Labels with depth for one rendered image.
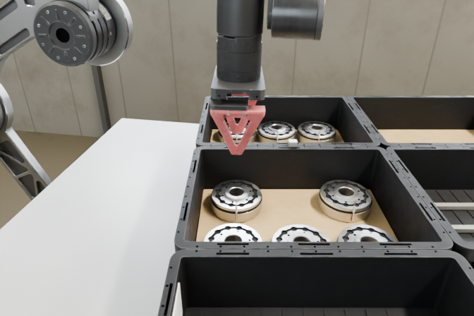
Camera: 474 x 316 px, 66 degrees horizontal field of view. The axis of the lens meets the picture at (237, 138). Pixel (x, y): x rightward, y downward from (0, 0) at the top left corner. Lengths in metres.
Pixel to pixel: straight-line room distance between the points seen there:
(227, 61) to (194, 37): 2.01
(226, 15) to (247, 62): 0.06
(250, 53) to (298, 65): 1.96
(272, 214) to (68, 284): 0.43
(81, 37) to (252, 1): 0.52
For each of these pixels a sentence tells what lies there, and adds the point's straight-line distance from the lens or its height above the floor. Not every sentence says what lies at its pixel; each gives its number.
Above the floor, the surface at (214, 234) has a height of 0.86.
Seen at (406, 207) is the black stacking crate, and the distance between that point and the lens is 0.71.
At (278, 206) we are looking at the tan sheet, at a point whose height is 0.83.
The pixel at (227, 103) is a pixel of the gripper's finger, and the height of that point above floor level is 1.13.
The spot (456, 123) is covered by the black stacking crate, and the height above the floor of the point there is 0.85.
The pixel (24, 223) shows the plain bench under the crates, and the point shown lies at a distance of 1.06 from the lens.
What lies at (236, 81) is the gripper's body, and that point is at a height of 1.16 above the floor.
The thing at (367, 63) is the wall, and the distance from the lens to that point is 2.43.
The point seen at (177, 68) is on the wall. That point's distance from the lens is 2.55.
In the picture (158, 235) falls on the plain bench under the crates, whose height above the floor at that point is 0.70.
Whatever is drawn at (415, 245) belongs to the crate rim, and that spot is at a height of 0.93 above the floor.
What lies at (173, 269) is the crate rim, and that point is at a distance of 0.51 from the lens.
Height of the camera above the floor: 1.30
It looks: 27 degrees down
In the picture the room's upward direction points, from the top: straight up
